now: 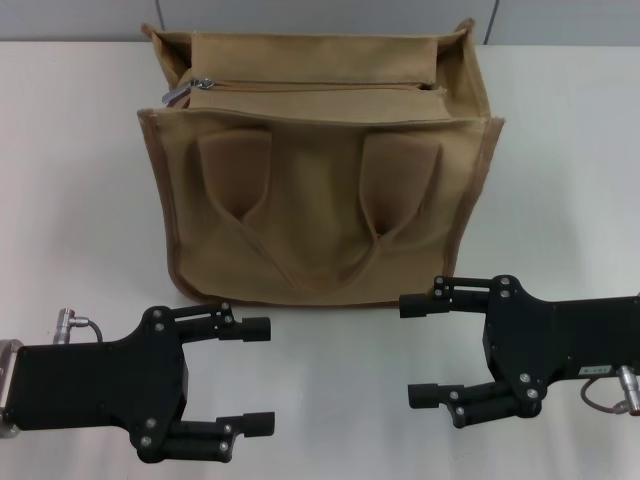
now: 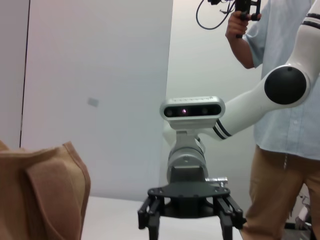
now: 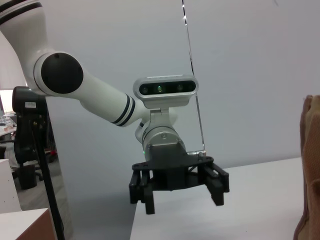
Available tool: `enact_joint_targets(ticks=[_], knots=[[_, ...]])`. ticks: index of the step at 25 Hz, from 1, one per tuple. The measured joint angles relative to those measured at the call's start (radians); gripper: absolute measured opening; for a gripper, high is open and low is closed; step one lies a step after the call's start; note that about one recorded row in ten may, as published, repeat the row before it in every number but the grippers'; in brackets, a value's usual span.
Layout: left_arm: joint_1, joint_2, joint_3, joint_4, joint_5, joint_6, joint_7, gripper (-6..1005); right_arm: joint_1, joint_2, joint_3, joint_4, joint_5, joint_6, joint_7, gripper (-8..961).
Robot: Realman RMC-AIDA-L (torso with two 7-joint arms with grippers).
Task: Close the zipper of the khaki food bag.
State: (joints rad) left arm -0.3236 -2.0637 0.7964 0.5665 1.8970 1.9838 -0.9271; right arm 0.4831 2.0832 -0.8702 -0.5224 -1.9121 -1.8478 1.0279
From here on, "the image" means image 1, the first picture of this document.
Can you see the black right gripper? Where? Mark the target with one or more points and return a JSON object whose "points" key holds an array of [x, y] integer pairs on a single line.
{"points": [[560, 340]]}

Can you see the silver metal zipper pull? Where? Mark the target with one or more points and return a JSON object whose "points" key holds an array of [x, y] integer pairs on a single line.
{"points": [[175, 95]]}

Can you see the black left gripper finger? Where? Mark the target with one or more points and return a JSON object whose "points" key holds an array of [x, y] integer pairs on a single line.
{"points": [[252, 331]]}

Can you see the khaki canvas food bag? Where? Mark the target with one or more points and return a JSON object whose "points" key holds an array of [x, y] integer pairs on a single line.
{"points": [[320, 225]]}

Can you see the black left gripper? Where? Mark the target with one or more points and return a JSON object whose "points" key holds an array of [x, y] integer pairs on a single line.
{"points": [[100, 385]]}

